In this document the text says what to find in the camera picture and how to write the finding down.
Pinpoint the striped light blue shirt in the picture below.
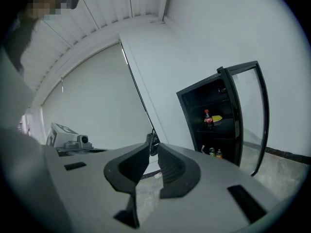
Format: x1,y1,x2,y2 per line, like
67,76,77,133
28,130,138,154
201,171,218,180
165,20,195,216
0,45,37,135

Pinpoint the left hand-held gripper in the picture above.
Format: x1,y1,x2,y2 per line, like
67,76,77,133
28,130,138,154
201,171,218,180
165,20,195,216
46,122,109,157

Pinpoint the black handbag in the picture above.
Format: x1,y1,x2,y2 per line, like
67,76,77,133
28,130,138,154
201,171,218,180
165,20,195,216
146,129,160,156

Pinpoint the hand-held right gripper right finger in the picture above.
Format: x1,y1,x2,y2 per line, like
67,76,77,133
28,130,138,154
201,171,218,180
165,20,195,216
145,143,287,233

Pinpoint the white roller blind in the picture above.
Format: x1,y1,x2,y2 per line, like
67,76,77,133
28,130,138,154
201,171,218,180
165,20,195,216
41,42,156,150

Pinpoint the black mini fridge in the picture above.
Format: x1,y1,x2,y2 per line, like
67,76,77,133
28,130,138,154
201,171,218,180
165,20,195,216
176,61,270,177

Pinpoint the cola bottle red cap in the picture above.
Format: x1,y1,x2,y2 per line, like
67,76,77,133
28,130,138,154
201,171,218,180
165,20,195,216
204,109,215,130

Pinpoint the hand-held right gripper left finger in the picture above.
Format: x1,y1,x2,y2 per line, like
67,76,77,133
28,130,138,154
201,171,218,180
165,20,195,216
43,142,156,233

